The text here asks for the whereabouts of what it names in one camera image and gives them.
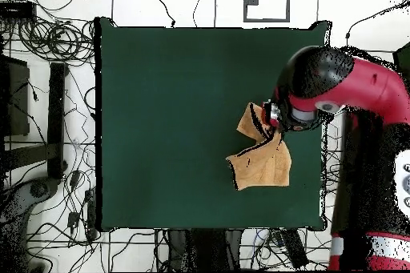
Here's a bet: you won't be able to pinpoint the tan terry towel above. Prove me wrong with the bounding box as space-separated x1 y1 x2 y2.
225 102 293 191

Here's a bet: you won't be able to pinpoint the dark green table cloth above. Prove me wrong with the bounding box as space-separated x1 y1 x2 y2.
94 16 332 232

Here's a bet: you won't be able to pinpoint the black power strip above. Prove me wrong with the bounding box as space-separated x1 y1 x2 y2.
271 228 310 269

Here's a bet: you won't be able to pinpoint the green cloth beside table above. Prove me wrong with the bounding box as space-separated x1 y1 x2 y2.
392 41 410 74

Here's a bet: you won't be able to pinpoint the black T-shaped stand base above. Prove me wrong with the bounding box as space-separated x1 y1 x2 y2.
4 62 69 180

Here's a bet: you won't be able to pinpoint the dark wheeled stand base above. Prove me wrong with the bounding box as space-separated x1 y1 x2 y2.
0 178 60 232

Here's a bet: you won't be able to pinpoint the black equipment box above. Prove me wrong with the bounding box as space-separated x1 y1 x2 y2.
0 54 30 138

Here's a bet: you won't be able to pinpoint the grey rectangular frame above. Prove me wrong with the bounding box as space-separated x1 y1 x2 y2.
243 0 291 23

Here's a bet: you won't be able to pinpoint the black power adapter with cable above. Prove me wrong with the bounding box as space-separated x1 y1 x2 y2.
344 0 410 46

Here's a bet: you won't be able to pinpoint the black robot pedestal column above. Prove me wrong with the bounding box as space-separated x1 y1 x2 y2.
166 228 242 272

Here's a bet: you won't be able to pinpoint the coiled black cables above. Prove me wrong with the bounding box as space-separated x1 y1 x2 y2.
17 18 96 62

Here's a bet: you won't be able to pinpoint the flat black switch box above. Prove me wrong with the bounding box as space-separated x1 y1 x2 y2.
0 0 38 22

